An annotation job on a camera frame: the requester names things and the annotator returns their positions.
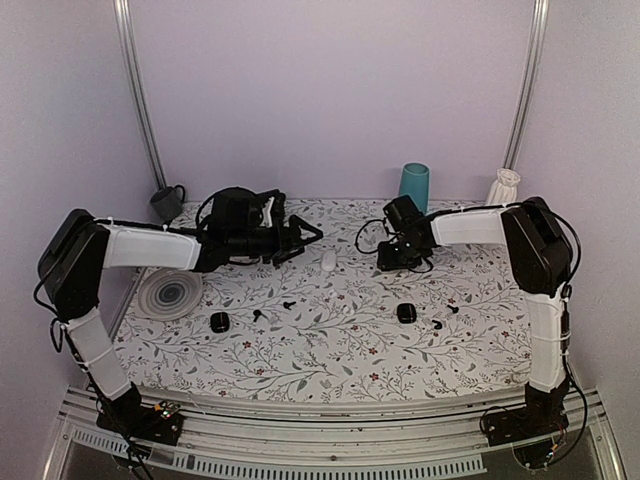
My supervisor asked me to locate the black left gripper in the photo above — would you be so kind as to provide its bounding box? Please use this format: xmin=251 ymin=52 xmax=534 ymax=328
xmin=228 ymin=214 xmax=324 ymax=266

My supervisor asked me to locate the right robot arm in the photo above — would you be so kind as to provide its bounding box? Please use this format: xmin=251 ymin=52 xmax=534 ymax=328
xmin=269 ymin=198 xmax=572 ymax=436

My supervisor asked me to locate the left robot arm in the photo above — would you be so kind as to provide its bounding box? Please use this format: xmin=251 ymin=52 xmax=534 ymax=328
xmin=35 ymin=187 xmax=323 ymax=434

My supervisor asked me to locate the white oval earbud case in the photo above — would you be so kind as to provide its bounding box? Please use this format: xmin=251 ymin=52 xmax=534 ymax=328
xmin=320 ymin=250 xmax=337 ymax=272

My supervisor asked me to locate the black earbud case right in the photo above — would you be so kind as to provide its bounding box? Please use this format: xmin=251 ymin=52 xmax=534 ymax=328
xmin=396 ymin=303 xmax=417 ymax=324

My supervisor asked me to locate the black earbud case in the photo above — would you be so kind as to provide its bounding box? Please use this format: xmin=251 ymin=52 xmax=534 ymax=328
xmin=209 ymin=312 xmax=230 ymax=334
xmin=396 ymin=303 xmax=417 ymax=324

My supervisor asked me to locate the black earbud case left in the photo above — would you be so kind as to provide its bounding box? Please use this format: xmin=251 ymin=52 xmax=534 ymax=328
xmin=209 ymin=312 xmax=230 ymax=334

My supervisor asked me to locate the teal plastic cup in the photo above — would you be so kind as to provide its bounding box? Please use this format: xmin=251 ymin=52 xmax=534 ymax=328
xmin=398 ymin=163 xmax=430 ymax=213

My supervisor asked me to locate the floral patterned table mat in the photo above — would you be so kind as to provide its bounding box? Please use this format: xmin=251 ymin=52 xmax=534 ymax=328
xmin=107 ymin=198 xmax=564 ymax=404

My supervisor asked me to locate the white ribbed vase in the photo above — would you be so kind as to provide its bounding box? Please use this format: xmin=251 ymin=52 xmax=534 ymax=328
xmin=485 ymin=168 xmax=521 ymax=205

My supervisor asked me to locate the dark green ceramic mug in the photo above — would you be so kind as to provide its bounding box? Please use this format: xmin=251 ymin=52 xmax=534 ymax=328
xmin=150 ymin=185 xmax=186 ymax=222

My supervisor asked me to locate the white ribbed plate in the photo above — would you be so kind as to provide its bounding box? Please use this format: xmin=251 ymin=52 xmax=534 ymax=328
xmin=134 ymin=269 xmax=203 ymax=322

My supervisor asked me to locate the aluminium front rail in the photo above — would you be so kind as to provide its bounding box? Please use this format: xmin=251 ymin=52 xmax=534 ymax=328
xmin=43 ymin=388 xmax=630 ymax=479

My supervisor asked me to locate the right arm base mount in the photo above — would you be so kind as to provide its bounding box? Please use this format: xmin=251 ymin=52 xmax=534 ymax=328
xmin=479 ymin=406 xmax=569 ymax=446

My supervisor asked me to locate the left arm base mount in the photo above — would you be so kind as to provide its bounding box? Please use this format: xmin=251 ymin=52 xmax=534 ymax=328
xmin=96 ymin=401 xmax=185 ymax=446

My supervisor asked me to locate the aluminium frame post left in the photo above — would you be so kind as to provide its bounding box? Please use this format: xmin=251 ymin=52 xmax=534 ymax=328
xmin=113 ymin=0 xmax=167 ymax=190

